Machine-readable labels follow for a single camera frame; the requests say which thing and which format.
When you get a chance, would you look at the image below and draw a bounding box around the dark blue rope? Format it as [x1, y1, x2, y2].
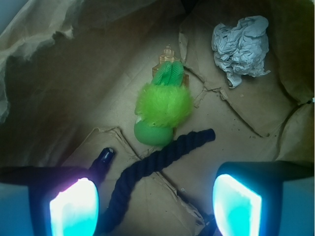
[98, 128, 216, 234]

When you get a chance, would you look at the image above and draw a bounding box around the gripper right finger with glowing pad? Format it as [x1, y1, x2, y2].
[212, 161, 315, 236]

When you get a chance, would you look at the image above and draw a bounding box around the brown paper bag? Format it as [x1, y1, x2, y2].
[0, 0, 315, 236]

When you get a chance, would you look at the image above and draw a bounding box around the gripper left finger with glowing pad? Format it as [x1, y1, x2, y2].
[0, 166, 99, 236]

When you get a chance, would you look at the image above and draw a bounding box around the dark blue marker pen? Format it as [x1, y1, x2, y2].
[89, 147, 115, 187]

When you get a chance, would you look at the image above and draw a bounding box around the green fuzzy toy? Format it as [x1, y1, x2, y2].
[134, 61, 193, 147]

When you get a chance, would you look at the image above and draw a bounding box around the small clear amber bottle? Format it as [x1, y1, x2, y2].
[152, 45, 189, 88]

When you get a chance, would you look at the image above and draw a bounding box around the crumpled white paper ball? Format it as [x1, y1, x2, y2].
[211, 16, 270, 89]

